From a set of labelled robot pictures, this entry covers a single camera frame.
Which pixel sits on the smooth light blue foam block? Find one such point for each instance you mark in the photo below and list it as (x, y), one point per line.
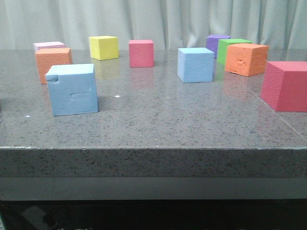
(195, 65)

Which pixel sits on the dented light blue foam block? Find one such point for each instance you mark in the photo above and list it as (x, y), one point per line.
(72, 89)

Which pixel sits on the small red foam block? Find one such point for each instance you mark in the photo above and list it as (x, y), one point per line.
(141, 53)

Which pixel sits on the yellow foam block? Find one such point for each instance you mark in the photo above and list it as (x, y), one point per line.
(103, 47)

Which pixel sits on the pale green curtain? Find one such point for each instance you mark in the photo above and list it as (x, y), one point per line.
(281, 24)

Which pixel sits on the purple foam block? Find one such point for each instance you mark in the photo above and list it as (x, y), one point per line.
(212, 42)

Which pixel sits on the green foam block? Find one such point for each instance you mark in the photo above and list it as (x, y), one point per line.
(223, 45)

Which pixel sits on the dented orange foam block right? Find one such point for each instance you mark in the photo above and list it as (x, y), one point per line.
(246, 59)

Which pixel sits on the pale pink foam block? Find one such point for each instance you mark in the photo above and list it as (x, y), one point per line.
(56, 44)

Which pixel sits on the orange foam block left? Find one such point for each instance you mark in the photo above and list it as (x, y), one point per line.
(47, 57)

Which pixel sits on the large red foam block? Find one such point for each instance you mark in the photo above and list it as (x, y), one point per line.
(284, 86)

